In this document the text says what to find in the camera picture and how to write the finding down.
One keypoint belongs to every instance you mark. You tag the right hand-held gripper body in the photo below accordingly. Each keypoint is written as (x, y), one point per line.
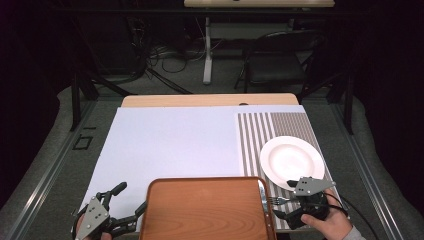
(311, 186)

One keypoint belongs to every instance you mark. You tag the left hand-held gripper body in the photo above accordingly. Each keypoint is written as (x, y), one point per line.
(93, 216)

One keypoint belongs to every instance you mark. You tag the silver fork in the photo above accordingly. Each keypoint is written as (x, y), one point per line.
(278, 200)

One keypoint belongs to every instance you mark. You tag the white round plate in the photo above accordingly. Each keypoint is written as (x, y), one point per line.
(286, 160)

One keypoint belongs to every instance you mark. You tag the silver table knife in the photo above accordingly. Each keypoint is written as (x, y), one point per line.
(264, 200)

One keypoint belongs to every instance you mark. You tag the brown wooden tray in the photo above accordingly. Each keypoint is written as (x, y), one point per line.
(206, 210)

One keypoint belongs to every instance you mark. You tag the person's left hand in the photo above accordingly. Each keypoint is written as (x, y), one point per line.
(106, 236)

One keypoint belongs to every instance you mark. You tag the person's right hand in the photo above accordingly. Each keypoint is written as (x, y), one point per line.
(333, 223)

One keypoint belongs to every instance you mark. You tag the striped placemat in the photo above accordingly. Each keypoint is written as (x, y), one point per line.
(256, 140)

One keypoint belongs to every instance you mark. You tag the white table cover board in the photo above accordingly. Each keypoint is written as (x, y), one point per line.
(166, 143)

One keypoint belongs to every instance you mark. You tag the black metal stand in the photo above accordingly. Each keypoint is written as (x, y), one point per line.
(348, 106)
(76, 100)

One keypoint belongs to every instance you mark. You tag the light desk with white leg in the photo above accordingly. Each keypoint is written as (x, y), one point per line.
(208, 50)

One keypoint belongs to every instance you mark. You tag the grey floor rail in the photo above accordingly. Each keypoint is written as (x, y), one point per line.
(370, 186)
(50, 173)

